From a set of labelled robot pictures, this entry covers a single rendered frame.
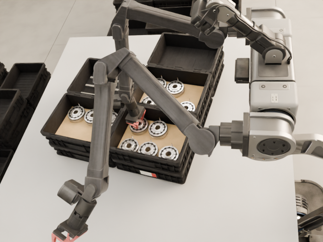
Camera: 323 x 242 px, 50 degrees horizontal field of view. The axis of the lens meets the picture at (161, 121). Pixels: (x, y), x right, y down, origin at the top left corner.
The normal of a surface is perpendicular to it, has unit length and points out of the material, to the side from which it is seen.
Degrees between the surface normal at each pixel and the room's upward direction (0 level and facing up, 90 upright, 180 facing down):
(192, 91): 0
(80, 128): 0
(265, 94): 0
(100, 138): 39
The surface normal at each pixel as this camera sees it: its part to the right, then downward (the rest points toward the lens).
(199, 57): -0.17, -0.60
